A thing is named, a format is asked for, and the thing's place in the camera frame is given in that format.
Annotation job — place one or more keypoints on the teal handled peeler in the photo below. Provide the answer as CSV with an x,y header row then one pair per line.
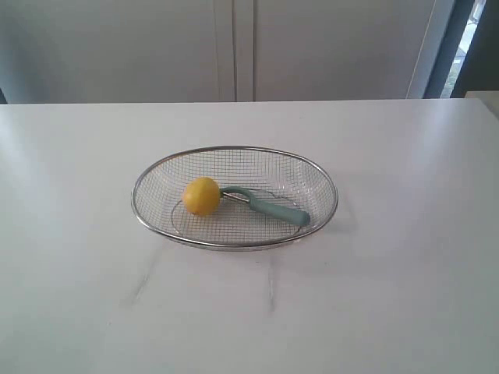
x,y
290,215

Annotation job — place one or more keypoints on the steel wire mesh basket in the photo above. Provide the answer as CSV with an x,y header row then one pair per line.
x,y
274,176

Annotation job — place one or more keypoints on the yellow lemon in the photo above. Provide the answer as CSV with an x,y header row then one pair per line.
x,y
202,196

